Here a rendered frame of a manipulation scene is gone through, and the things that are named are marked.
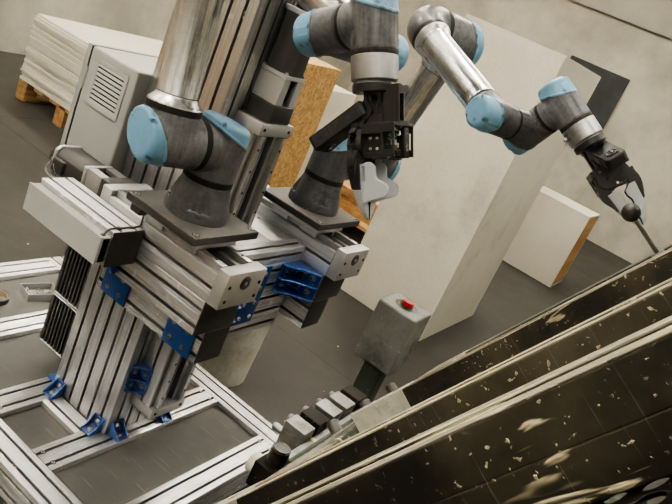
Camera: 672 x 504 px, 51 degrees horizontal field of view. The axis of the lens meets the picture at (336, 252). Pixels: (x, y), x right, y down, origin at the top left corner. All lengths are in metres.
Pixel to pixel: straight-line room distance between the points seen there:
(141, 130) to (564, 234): 5.42
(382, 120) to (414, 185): 2.99
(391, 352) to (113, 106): 0.98
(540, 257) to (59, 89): 4.22
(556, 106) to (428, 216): 2.50
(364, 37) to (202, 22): 0.45
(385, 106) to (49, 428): 1.48
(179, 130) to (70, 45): 3.87
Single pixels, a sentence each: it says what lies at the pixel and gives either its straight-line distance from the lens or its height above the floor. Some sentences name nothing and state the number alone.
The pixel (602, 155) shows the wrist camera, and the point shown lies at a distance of 1.57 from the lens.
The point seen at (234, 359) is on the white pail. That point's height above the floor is 0.14.
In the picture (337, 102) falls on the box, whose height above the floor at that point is 0.87.
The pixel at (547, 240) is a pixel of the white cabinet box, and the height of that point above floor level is 0.36.
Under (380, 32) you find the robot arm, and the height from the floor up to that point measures 1.58.
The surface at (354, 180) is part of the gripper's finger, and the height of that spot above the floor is 1.36.
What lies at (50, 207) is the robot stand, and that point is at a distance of 1.73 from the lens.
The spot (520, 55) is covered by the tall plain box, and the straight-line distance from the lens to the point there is 3.94.
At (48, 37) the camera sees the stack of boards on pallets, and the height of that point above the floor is 0.52.
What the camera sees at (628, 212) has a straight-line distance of 1.52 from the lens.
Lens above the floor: 1.62
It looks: 19 degrees down
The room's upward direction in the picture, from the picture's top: 24 degrees clockwise
